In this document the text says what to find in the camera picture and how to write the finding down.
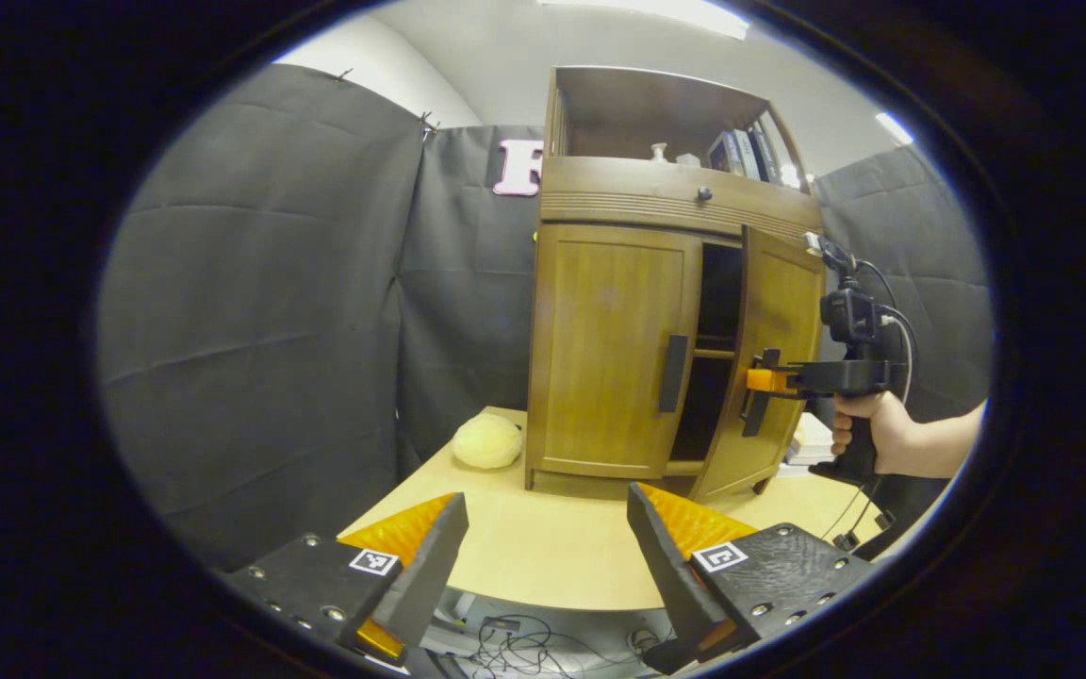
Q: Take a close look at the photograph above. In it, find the black door handle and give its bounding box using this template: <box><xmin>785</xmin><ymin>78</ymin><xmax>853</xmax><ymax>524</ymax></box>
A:
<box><xmin>740</xmin><ymin>348</ymin><xmax>782</xmax><ymax>438</ymax></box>
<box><xmin>658</xmin><ymin>334</ymin><xmax>691</xmax><ymax>415</ymax></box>

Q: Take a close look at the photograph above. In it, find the pale yellow plush ball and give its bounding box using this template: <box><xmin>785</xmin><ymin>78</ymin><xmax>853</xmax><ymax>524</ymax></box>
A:
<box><xmin>452</xmin><ymin>413</ymin><xmax>525</xmax><ymax>470</ymax></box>

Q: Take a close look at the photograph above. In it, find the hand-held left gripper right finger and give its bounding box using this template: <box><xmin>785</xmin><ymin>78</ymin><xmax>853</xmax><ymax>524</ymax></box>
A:
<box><xmin>626</xmin><ymin>482</ymin><xmax>876</xmax><ymax>676</ymax></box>

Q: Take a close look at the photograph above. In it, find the stack of white papers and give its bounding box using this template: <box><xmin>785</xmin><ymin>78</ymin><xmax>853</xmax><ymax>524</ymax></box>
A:
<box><xmin>783</xmin><ymin>412</ymin><xmax>836</xmax><ymax>470</ymax></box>

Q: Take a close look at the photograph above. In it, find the wooden double-door shoe cabinet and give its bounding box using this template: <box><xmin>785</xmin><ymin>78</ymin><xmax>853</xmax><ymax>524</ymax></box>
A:
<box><xmin>524</xmin><ymin>65</ymin><xmax>829</xmax><ymax>504</ymax></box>

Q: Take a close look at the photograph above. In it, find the black backdrop cloth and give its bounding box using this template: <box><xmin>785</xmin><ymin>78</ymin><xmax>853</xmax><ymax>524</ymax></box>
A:
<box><xmin>95</xmin><ymin>63</ymin><xmax>995</xmax><ymax>567</ymax></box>

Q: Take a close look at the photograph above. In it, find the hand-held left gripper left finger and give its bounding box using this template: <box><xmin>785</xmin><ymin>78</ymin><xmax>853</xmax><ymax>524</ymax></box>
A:
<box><xmin>221</xmin><ymin>491</ymin><xmax>469</xmax><ymax>668</ymax></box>

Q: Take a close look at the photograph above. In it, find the blue book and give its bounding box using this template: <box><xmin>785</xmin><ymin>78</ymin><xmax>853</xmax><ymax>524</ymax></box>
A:
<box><xmin>708</xmin><ymin>130</ymin><xmax>747</xmax><ymax>175</ymax></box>

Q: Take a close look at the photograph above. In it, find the tangle of black cables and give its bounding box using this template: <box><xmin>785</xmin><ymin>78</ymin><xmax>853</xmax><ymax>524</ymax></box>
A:
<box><xmin>449</xmin><ymin>589</ymin><xmax>676</xmax><ymax>679</ymax></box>

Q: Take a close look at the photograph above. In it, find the large ceiling light panel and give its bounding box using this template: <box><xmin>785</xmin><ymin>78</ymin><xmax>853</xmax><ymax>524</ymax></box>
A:
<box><xmin>538</xmin><ymin>0</ymin><xmax>751</xmax><ymax>41</ymax></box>

